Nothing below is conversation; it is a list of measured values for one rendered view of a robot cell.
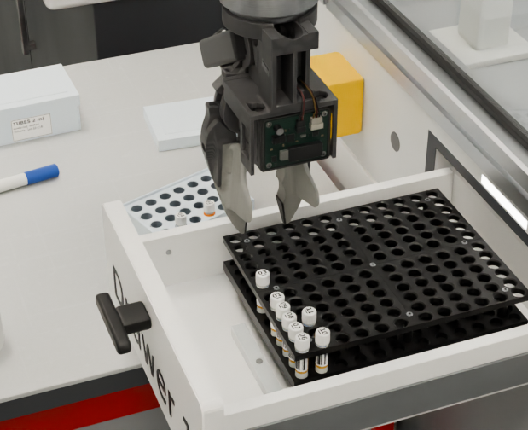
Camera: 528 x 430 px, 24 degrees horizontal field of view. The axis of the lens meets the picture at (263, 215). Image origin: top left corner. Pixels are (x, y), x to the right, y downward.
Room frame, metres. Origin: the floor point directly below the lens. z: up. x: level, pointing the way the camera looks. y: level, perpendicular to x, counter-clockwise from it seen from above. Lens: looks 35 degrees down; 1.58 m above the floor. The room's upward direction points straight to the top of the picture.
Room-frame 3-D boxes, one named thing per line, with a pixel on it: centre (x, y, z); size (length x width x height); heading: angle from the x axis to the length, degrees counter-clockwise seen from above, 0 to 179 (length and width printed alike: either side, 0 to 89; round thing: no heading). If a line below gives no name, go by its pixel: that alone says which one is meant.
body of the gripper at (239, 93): (0.83, -0.01, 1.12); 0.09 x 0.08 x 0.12; 21
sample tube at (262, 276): (0.85, 0.00, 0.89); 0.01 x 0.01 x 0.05
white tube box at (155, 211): (1.12, 0.08, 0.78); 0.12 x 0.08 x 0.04; 129
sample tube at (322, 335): (0.77, -0.05, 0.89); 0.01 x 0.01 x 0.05
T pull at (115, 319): (0.80, 0.11, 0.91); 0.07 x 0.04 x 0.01; 21
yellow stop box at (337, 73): (1.22, -0.08, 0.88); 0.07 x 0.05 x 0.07; 21
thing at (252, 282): (0.84, 0.00, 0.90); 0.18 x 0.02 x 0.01; 21
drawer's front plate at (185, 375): (0.81, 0.09, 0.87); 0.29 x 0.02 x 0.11; 21
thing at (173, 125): (1.35, 0.08, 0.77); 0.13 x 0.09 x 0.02; 107
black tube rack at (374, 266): (0.88, -0.10, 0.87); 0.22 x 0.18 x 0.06; 111
